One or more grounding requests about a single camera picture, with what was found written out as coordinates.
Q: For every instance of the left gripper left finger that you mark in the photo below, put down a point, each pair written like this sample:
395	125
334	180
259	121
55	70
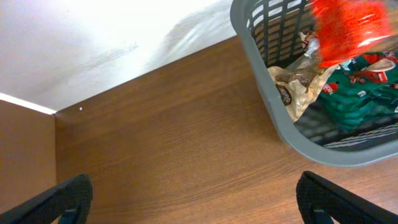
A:
68	202

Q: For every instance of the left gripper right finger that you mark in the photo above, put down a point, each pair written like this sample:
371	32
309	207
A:
322	201

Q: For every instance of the green coffee snack bag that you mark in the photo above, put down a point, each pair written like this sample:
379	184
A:
361	89

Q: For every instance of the beige brown snack bag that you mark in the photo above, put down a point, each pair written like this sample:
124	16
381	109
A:
301	82

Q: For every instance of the red spaghetti packet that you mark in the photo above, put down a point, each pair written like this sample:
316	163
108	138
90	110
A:
349	28

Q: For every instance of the grey plastic basket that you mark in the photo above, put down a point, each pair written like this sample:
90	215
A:
269	32

